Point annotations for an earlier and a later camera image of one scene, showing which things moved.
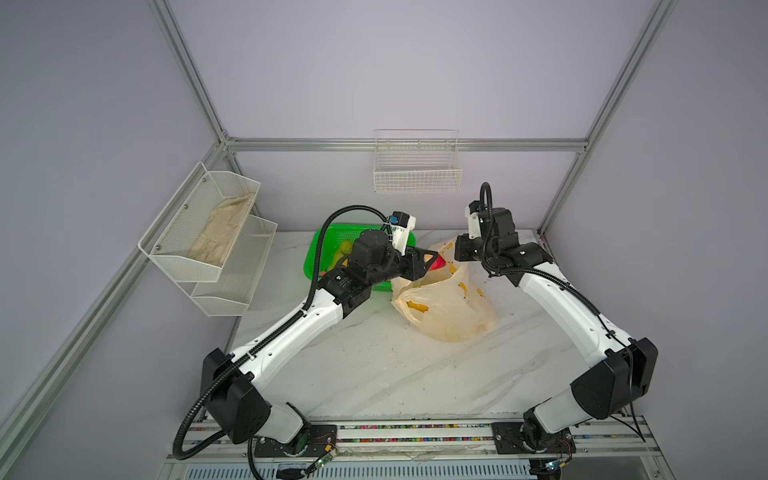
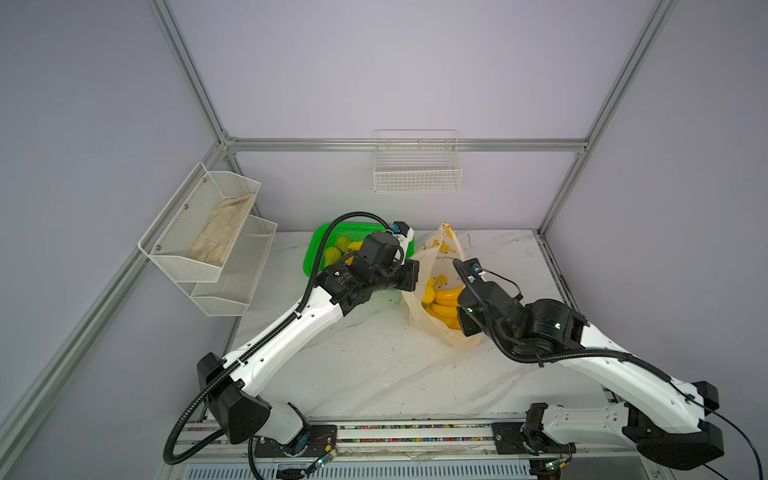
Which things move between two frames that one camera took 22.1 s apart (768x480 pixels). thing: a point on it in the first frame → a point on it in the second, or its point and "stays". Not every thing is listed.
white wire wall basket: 417,161 stays
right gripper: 459,248 → 466,328
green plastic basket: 335,236 stays
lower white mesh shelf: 241,271 stays
